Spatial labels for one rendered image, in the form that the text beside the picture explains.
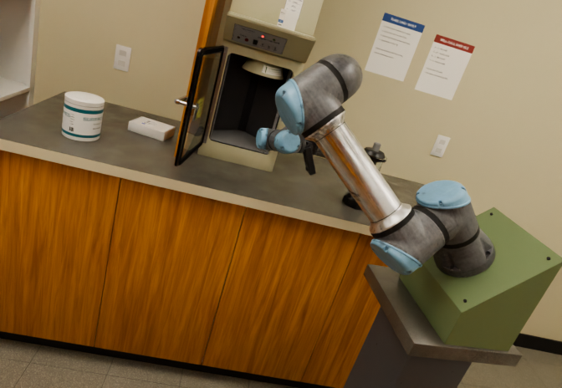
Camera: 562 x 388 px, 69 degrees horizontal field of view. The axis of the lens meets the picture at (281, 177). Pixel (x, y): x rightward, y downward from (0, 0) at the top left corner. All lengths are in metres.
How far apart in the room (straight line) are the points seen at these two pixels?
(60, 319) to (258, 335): 0.79
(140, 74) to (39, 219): 0.84
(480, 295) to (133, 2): 1.80
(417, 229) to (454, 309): 0.23
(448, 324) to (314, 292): 0.73
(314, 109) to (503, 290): 0.61
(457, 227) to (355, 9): 1.31
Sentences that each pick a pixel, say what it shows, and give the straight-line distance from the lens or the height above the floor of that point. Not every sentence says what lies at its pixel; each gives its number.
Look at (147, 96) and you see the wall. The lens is 2.16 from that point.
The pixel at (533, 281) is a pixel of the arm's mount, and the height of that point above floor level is 1.15.
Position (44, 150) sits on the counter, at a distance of 1.56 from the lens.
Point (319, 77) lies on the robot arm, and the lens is 0.95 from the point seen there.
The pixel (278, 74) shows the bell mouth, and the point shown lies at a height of 1.34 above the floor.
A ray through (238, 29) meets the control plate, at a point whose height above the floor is 1.46.
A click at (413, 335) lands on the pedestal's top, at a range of 1.11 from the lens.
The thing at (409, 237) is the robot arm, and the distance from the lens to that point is 0.99.
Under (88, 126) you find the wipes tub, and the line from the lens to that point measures 1.64.
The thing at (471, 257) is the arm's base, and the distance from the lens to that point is 1.14.
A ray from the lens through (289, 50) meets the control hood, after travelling 1.58.
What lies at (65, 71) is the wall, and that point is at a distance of 2.26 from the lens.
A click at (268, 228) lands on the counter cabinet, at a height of 0.82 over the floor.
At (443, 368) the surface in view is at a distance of 1.30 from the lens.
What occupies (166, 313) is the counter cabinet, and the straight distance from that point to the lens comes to 1.81.
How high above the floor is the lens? 1.54
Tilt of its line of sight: 20 degrees down
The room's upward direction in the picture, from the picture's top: 17 degrees clockwise
